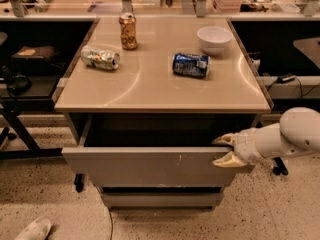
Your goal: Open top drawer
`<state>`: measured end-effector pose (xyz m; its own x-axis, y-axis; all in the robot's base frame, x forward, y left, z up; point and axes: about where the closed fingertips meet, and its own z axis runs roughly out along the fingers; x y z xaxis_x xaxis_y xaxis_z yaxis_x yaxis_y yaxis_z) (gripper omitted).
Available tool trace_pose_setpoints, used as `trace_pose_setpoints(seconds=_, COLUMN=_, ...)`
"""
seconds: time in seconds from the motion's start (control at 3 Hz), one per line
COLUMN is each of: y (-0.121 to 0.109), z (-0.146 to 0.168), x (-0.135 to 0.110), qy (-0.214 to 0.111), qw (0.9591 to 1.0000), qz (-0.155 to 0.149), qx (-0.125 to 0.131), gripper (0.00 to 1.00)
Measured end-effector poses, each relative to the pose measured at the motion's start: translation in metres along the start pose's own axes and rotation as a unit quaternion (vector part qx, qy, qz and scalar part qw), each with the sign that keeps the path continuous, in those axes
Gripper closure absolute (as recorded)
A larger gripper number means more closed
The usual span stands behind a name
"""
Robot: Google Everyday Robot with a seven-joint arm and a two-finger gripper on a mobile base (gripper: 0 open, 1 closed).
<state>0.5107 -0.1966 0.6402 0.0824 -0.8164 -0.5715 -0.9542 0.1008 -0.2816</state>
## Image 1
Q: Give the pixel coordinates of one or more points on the white bowl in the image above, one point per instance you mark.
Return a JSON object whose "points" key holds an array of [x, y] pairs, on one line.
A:
{"points": [[214, 40]]}

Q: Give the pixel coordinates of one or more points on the upright gold soda can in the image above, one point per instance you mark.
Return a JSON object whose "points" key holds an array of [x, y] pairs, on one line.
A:
{"points": [[127, 23]]}

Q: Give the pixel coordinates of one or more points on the grey drawer cabinet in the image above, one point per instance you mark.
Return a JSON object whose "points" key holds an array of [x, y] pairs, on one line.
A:
{"points": [[146, 84]]}

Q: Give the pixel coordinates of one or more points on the black headphones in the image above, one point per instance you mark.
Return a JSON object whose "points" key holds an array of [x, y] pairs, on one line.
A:
{"points": [[15, 84]]}

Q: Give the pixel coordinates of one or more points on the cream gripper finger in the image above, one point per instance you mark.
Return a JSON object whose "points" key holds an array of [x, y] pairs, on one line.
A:
{"points": [[226, 139], [230, 160]]}

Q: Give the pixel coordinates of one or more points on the grey bottom drawer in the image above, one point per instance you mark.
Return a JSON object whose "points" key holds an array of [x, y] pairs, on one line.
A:
{"points": [[162, 200]]}

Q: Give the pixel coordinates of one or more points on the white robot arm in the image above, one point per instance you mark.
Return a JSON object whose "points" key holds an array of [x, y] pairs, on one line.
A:
{"points": [[296, 134]]}

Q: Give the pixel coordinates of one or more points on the crushed blue soda can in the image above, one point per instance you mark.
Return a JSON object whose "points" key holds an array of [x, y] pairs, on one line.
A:
{"points": [[191, 65]]}

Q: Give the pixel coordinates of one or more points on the grey drawer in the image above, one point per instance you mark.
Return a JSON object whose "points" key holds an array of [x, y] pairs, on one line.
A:
{"points": [[162, 200], [153, 150]]}

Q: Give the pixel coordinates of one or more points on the grey top drawer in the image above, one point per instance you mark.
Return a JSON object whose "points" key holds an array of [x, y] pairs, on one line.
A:
{"points": [[153, 150]]}

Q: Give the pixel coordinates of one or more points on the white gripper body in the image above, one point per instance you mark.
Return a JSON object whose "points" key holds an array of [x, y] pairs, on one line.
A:
{"points": [[245, 147]]}

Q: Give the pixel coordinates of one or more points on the black power adapter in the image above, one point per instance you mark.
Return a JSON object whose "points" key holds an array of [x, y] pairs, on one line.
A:
{"points": [[286, 78]]}

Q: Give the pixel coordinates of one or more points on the dark bag on shelf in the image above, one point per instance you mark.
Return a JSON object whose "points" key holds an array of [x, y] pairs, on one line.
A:
{"points": [[40, 54]]}

